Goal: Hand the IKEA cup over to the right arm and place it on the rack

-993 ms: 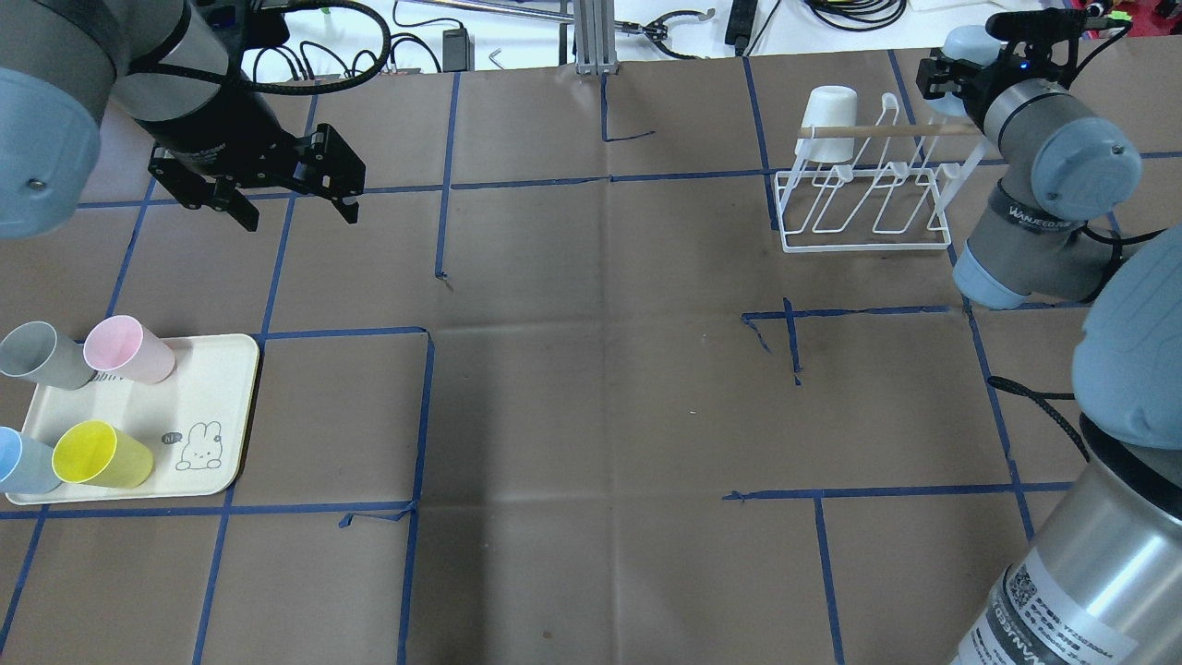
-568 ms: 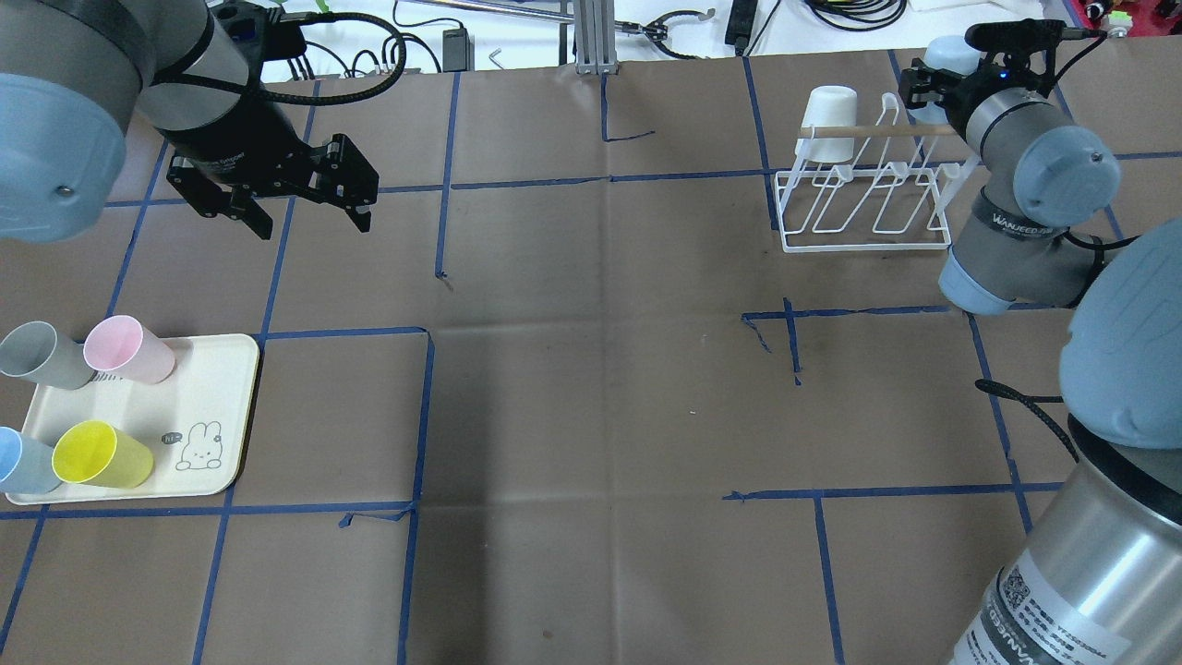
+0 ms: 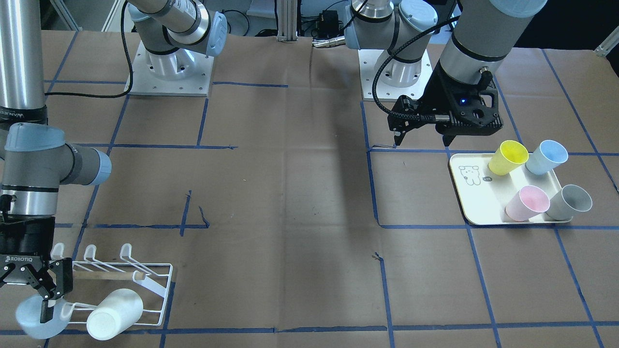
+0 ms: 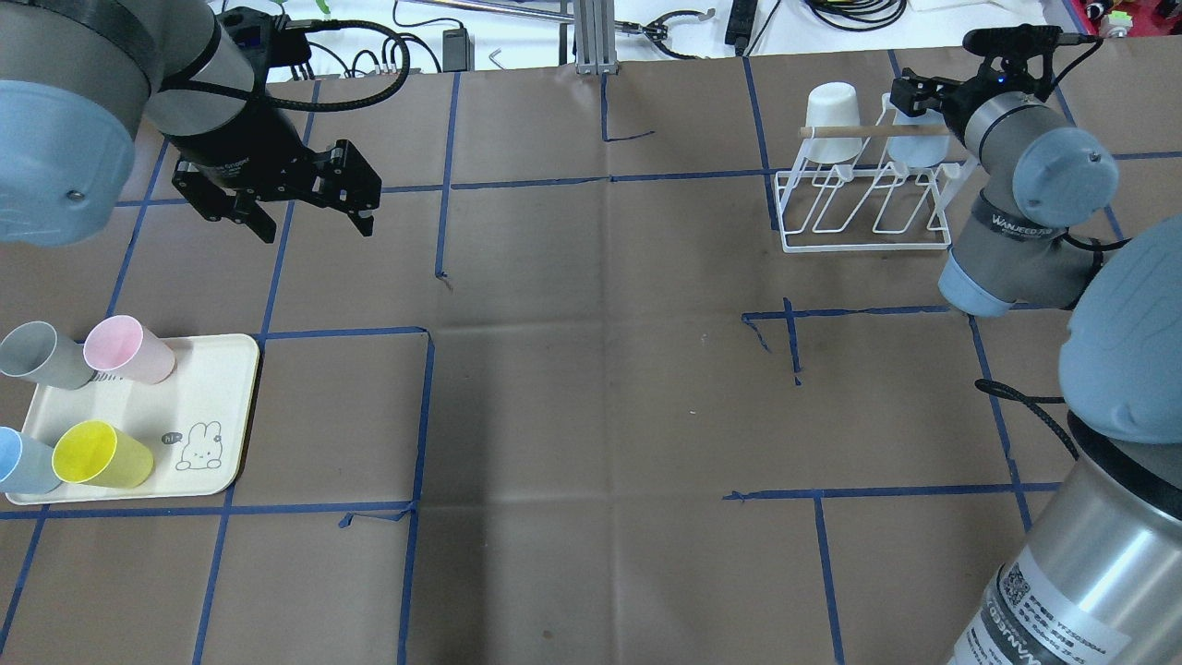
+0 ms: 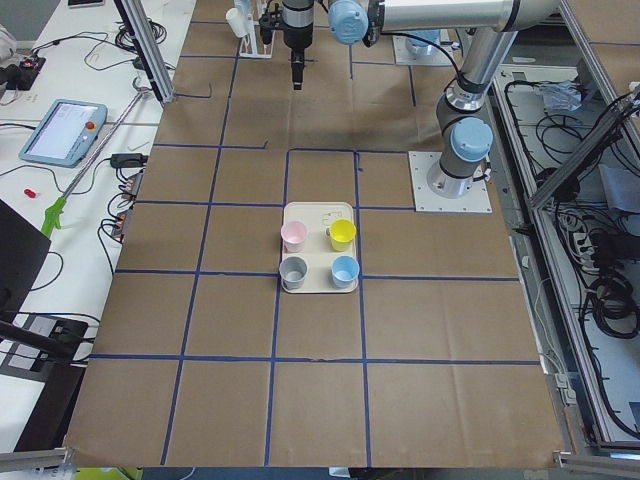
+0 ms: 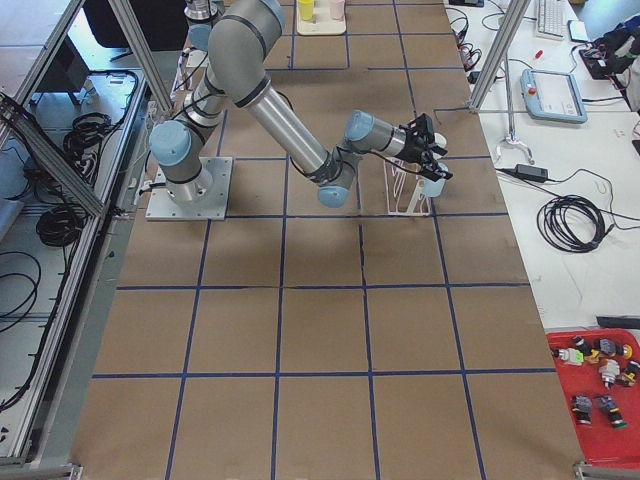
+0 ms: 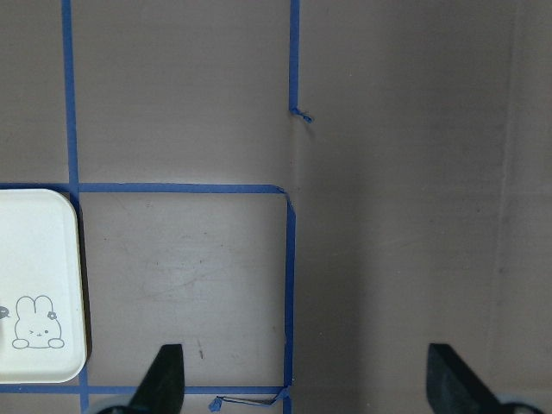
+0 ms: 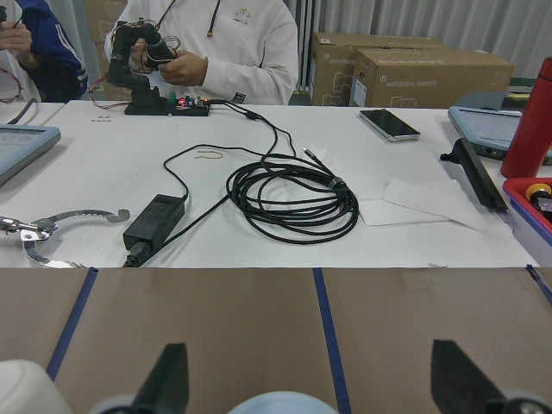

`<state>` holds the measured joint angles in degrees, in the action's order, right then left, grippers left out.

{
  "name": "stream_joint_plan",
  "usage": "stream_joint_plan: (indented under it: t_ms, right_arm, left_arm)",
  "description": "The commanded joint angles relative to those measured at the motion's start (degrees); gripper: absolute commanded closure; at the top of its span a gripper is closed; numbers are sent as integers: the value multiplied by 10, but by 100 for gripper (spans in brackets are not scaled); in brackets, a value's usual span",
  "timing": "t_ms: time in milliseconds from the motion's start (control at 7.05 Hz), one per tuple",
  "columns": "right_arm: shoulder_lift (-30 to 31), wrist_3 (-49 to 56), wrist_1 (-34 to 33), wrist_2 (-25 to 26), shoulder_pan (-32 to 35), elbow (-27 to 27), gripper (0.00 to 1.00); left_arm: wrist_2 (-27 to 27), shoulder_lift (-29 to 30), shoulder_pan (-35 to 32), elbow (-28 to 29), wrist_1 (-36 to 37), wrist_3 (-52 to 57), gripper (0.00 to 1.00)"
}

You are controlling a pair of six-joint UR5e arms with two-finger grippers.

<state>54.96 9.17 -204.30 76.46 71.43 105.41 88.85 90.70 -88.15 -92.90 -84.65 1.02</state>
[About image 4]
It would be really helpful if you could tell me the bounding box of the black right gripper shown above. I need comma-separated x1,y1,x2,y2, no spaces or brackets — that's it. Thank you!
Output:
891,70,980,126

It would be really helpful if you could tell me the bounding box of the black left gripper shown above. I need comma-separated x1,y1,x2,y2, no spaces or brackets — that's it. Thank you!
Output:
173,103,381,245

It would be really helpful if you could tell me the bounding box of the light blue cup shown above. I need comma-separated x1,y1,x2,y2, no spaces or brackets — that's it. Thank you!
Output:
1,428,61,495
891,97,952,169

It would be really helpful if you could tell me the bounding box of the white ikea cup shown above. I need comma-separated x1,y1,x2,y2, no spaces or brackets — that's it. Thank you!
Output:
805,82,862,164

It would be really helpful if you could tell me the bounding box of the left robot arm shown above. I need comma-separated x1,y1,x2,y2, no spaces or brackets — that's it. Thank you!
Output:
1,1,405,246

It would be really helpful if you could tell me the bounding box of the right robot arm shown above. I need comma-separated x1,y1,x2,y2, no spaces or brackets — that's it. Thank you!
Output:
890,67,1178,664

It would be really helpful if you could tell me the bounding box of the pink cup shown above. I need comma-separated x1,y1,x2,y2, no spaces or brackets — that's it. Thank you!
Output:
83,315,176,384

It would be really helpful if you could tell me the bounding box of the grey cup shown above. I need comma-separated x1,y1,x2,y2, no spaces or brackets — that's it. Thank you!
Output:
1,320,96,389

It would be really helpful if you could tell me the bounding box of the yellow cup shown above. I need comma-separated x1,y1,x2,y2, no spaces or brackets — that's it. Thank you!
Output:
51,419,155,489

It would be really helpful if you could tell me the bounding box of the black power adapter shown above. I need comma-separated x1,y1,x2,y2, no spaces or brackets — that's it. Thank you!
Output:
440,27,476,72

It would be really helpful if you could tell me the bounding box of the cream plastic tray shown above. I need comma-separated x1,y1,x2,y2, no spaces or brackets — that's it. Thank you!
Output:
6,333,260,506

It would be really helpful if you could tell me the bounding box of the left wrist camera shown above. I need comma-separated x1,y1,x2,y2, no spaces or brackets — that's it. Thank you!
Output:
216,7,312,83

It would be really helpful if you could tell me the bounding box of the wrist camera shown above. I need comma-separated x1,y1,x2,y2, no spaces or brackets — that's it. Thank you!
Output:
962,24,1063,65
216,7,312,83

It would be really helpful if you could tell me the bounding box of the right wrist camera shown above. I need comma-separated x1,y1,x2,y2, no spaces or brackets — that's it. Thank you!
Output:
962,24,1063,65

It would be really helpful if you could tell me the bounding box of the white wire cup rack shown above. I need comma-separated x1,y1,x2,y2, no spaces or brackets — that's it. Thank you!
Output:
773,94,980,254

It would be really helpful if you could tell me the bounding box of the aluminium frame post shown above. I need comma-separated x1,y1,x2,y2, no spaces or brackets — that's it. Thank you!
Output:
573,0,618,76

